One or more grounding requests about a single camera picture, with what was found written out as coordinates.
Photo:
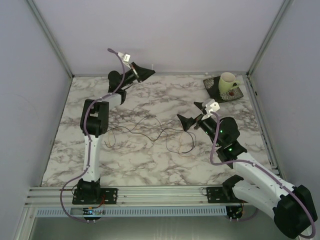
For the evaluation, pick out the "right aluminium frame post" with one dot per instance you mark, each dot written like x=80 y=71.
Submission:
x=286 y=4

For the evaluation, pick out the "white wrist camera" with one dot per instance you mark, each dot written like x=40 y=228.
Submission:
x=125 y=58
x=209 y=107

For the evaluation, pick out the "light green mug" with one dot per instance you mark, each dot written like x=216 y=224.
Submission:
x=227 y=82

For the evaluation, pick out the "aluminium frame post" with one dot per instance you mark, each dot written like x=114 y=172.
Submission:
x=286 y=4
x=50 y=37

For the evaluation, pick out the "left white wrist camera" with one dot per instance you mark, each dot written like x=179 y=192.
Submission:
x=125 y=58

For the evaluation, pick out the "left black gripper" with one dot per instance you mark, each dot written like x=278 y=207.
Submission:
x=140 y=74

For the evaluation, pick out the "blue slotted cable duct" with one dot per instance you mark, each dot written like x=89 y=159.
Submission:
x=150 y=211

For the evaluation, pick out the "right black circuit board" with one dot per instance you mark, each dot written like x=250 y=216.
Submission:
x=235 y=213

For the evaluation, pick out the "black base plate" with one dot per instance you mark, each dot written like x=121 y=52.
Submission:
x=220 y=195
x=95 y=197

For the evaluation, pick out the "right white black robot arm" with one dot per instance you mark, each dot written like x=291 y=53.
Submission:
x=291 y=207

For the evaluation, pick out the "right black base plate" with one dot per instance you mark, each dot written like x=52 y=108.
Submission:
x=220 y=195

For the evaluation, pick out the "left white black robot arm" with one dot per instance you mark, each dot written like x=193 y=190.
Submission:
x=94 y=124

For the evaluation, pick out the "left aluminium frame post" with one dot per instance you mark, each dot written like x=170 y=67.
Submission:
x=50 y=37

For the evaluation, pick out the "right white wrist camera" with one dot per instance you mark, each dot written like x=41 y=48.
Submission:
x=209 y=107

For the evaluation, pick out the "left green circuit board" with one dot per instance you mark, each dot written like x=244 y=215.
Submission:
x=91 y=211

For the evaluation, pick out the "aluminium front rail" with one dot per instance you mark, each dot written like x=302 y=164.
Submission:
x=131 y=196

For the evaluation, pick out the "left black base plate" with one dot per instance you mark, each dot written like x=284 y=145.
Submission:
x=95 y=197

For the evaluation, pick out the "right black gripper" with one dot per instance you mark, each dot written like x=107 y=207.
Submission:
x=186 y=123

